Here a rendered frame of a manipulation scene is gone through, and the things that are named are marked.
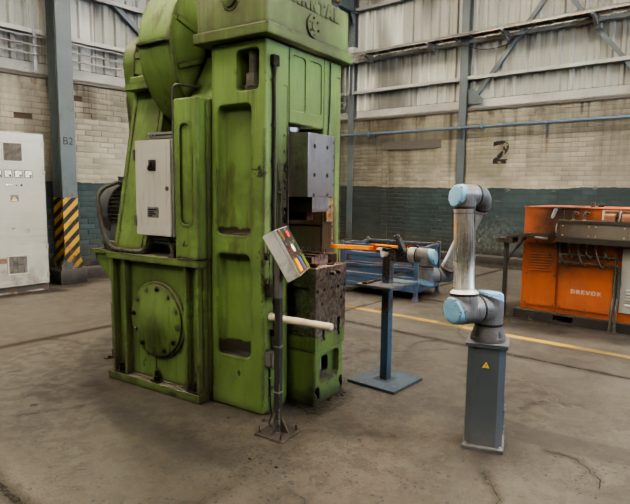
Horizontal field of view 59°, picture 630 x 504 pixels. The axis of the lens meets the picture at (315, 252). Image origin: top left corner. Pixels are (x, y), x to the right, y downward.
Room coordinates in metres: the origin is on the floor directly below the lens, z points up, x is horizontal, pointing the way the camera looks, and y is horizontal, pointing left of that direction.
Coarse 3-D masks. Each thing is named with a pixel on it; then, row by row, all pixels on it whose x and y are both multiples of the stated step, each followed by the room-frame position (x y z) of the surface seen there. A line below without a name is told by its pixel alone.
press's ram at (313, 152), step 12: (300, 144) 3.49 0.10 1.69; (312, 144) 3.50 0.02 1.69; (324, 144) 3.62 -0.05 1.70; (300, 156) 3.49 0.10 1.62; (312, 156) 3.50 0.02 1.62; (324, 156) 3.62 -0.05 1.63; (300, 168) 3.49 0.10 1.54; (312, 168) 3.51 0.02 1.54; (324, 168) 3.63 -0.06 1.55; (300, 180) 3.49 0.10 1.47; (312, 180) 3.51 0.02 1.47; (324, 180) 3.63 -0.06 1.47; (300, 192) 3.49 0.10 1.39; (312, 192) 3.51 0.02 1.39; (324, 192) 3.63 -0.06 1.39
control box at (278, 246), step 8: (272, 232) 2.91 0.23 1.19; (288, 232) 3.16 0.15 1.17; (264, 240) 2.91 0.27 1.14; (272, 240) 2.91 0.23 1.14; (280, 240) 2.90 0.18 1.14; (288, 240) 3.06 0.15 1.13; (272, 248) 2.91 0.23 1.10; (280, 248) 2.90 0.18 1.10; (296, 248) 3.14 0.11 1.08; (280, 256) 2.90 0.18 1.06; (288, 256) 2.89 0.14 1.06; (296, 256) 3.03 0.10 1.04; (280, 264) 2.90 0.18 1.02; (288, 264) 2.89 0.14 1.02; (288, 272) 2.89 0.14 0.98; (296, 272) 2.89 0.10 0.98; (288, 280) 2.89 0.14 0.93
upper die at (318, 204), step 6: (294, 198) 3.58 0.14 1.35; (300, 198) 3.55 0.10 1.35; (306, 198) 3.53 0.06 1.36; (312, 198) 3.51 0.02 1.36; (318, 198) 3.57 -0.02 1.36; (324, 198) 3.63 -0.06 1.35; (294, 204) 3.58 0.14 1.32; (300, 204) 3.55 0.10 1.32; (306, 204) 3.53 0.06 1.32; (312, 204) 3.51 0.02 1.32; (318, 204) 3.57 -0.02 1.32; (324, 204) 3.63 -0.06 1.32; (294, 210) 3.58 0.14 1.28; (300, 210) 3.55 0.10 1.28; (306, 210) 3.53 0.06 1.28; (312, 210) 3.51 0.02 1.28; (318, 210) 3.57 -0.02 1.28; (324, 210) 3.63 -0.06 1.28
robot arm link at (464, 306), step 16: (464, 192) 2.86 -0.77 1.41; (480, 192) 2.91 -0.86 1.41; (464, 208) 2.87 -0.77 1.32; (464, 224) 2.87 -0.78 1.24; (464, 240) 2.87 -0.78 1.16; (464, 256) 2.86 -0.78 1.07; (464, 272) 2.86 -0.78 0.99; (464, 288) 2.85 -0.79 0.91; (448, 304) 2.88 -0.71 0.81; (464, 304) 2.83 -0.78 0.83; (480, 304) 2.87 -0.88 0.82; (448, 320) 2.90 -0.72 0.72; (464, 320) 2.82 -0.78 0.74; (480, 320) 2.88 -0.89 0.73
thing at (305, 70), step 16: (288, 64) 3.54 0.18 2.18; (304, 64) 3.69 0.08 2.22; (320, 64) 3.83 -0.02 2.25; (288, 80) 3.54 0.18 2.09; (304, 80) 3.69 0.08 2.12; (320, 80) 3.85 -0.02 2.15; (288, 96) 3.54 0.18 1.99; (304, 96) 3.69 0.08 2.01; (320, 96) 3.85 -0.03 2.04; (288, 112) 3.54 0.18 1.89; (304, 112) 3.68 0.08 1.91; (320, 112) 3.85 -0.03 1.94; (304, 128) 3.92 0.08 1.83; (320, 128) 3.85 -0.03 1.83
